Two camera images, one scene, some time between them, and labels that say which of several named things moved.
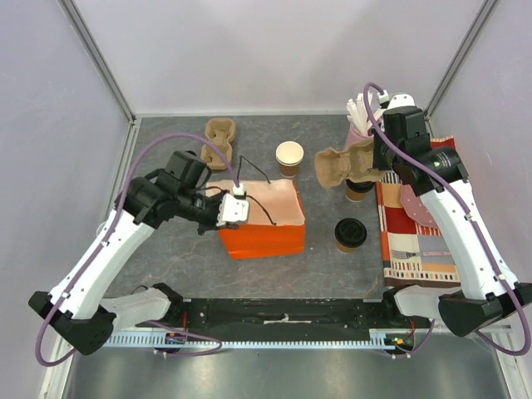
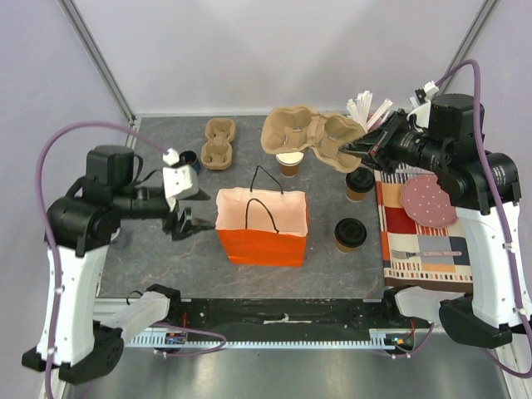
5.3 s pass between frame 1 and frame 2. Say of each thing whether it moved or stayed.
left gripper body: moved
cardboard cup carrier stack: stayed
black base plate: stayed
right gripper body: stayed
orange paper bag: moved
